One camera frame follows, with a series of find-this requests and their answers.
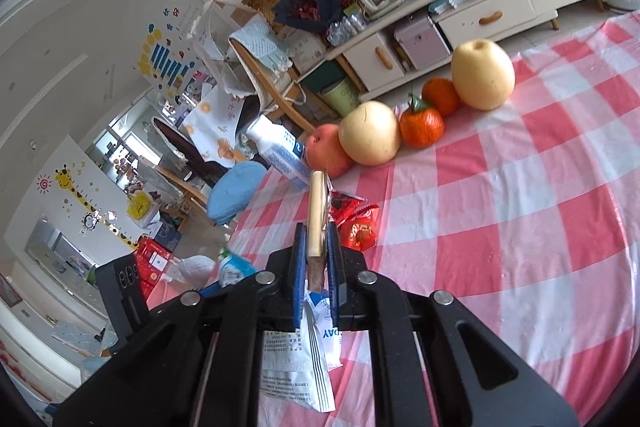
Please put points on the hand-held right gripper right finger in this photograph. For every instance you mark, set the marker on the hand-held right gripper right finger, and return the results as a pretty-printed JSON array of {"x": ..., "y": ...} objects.
[{"x": 332, "y": 267}]

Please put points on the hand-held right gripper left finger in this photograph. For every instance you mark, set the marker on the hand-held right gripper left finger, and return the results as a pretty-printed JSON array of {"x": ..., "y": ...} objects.
[{"x": 300, "y": 267}]

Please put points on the red heart print wrapper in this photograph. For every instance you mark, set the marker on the red heart print wrapper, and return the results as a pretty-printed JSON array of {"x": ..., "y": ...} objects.
[{"x": 357, "y": 227}]

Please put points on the gold wrapper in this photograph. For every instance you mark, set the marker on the gold wrapper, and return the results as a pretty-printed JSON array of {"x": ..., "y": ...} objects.
[{"x": 317, "y": 212}]

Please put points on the blue white snack bag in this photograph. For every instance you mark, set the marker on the blue white snack bag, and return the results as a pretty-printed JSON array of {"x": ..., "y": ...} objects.
[{"x": 235, "y": 267}]

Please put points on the white packet with blue letters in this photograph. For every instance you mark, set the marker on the white packet with blue letters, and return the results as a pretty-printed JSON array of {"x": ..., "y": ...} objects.
[{"x": 325, "y": 342}]

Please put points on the silver printed foil bag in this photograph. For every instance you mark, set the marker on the silver printed foil bag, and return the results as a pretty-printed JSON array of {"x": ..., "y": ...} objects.
[{"x": 290, "y": 372}]

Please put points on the red gift boxes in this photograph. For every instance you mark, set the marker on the red gift boxes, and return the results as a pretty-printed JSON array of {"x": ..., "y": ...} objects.
[{"x": 152, "y": 262}]

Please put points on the yellow bag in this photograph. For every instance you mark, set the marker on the yellow bag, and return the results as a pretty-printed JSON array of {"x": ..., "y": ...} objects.
[{"x": 140, "y": 207}]

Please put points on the blue stool cushion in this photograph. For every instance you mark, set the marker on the blue stool cushion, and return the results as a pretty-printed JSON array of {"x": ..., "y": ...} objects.
[{"x": 235, "y": 194}]

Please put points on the red apple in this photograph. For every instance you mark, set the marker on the red apple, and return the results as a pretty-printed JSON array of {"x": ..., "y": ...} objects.
[{"x": 325, "y": 152}]

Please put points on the white plastic bottle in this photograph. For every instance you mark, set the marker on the white plastic bottle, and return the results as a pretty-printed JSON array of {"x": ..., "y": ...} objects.
[{"x": 280, "y": 152}]

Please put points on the yellow pear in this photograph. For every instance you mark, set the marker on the yellow pear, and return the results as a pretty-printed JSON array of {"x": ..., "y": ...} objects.
[
  {"x": 369, "y": 134},
  {"x": 482, "y": 74}
]

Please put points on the dark wooden chair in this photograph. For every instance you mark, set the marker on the dark wooden chair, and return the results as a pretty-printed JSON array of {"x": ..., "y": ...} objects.
[{"x": 185, "y": 152}]

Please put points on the orange persimmon with leaf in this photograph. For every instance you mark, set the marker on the orange persimmon with leaf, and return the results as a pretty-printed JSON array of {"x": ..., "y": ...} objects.
[{"x": 421, "y": 127}]

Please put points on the orange print white cloth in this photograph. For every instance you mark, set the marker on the orange print white cloth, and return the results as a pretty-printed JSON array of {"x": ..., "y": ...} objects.
[{"x": 210, "y": 127}]

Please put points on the red white checkered tablecloth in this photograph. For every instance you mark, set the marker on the red white checkered tablecloth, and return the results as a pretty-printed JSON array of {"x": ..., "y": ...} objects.
[{"x": 500, "y": 217}]

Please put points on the green waste bin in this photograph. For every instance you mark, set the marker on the green waste bin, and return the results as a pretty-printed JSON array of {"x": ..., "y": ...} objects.
[{"x": 340, "y": 92}]

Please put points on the light wooden chair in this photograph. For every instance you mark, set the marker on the light wooden chair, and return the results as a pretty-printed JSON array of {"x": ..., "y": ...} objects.
[{"x": 265, "y": 82}]

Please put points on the small orange fruit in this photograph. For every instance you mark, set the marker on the small orange fruit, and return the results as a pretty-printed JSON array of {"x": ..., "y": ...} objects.
[{"x": 441, "y": 96}]

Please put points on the white tote bag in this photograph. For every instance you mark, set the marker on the white tote bag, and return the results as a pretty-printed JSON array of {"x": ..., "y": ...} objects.
[{"x": 215, "y": 47}]

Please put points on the pink storage box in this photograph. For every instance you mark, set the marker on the pink storage box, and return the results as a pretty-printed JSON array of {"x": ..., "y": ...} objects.
[{"x": 422, "y": 42}]

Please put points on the white television cabinet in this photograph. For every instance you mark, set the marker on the white television cabinet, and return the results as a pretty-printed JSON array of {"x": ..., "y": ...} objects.
[{"x": 475, "y": 14}]

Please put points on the giraffe height wall sticker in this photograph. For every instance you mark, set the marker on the giraffe height wall sticker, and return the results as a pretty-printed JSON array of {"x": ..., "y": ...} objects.
[{"x": 75, "y": 194}]

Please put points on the colourful wall chart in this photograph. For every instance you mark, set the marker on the colourful wall chart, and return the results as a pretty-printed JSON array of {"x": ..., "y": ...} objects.
[{"x": 167, "y": 57}]

